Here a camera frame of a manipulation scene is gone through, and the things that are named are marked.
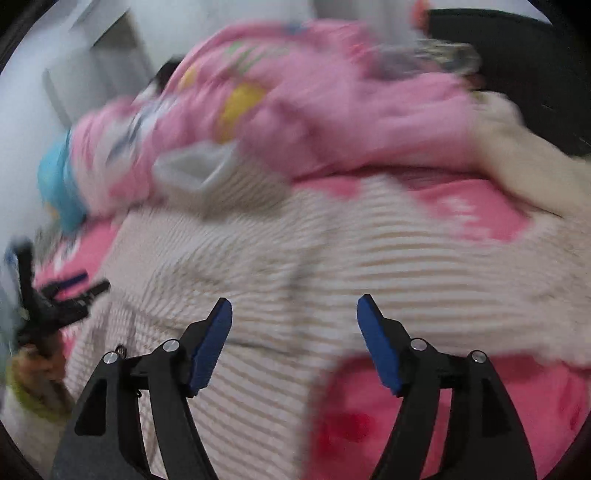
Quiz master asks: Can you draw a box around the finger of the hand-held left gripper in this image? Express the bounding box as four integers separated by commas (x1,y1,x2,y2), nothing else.
48,280,112,326
39,272,89,301

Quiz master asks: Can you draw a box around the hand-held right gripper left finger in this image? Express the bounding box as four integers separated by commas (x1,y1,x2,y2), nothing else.
50,298,233,480

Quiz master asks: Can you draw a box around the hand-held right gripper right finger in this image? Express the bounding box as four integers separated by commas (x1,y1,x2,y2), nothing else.
356,294,539,480

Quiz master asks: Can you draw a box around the beige checked knit sweater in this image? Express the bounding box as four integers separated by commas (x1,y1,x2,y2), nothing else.
62,141,591,480

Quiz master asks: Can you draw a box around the person's left hand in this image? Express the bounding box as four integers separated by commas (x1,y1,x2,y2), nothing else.
16,344,68,386

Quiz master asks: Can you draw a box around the pink bed sheet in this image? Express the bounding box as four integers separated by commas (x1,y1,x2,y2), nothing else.
32,166,591,480

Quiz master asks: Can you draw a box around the blue printed pillow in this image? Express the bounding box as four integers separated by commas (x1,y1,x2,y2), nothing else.
37,131,89,235

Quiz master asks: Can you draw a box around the white bedside cabinet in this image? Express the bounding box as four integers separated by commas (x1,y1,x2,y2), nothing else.
42,8,154,126

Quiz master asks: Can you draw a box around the pink printed quilt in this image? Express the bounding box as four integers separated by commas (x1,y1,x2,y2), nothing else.
69,21,490,217

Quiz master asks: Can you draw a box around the tan cloth garment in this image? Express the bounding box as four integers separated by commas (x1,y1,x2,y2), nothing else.
471,92,591,219

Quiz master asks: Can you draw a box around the grey patterned garment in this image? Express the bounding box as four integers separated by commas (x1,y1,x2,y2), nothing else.
379,39,484,80

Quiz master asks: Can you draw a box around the black headboard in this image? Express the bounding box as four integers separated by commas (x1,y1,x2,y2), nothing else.
424,8,591,158

